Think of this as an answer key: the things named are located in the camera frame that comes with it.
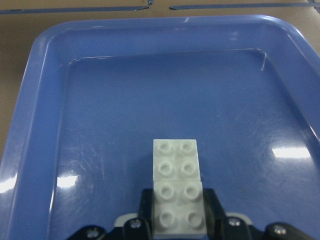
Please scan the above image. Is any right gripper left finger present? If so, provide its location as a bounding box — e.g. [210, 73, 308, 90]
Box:
[68, 188, 154, 240]

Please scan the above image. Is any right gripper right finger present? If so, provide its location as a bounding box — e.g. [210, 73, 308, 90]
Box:
[202, 188, 313, 240]

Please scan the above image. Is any white block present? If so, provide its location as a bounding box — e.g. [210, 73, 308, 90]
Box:
[153, 139, 201, 182]
[152, 181, 207, 240]

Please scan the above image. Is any blue plastic tray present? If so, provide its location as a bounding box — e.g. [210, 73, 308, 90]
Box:
[0, 15, 320, 240]

